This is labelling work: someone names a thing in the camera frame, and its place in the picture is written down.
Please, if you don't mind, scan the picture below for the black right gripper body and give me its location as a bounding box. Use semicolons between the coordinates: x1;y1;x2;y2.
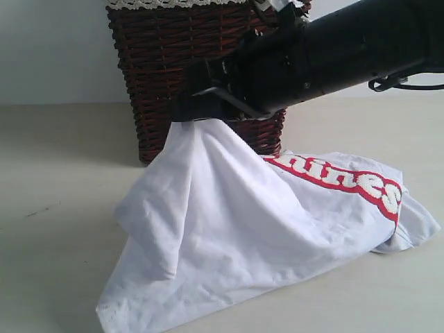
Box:
187;24;325;121

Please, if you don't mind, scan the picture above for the white t-shirt red lettering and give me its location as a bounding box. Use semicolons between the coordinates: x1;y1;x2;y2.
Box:
96;119;440;332

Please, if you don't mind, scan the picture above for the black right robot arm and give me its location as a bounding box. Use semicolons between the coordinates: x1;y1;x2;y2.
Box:
171;1;443;122

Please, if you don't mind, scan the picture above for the dark red wicker basket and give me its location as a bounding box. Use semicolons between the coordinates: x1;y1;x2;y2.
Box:
105;1;278;164

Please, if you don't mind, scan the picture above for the beige lace basket liner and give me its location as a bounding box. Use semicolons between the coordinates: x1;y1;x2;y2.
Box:
104;0;246;10

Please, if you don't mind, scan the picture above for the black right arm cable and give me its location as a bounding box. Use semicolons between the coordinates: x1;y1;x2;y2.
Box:
367;69;444;93

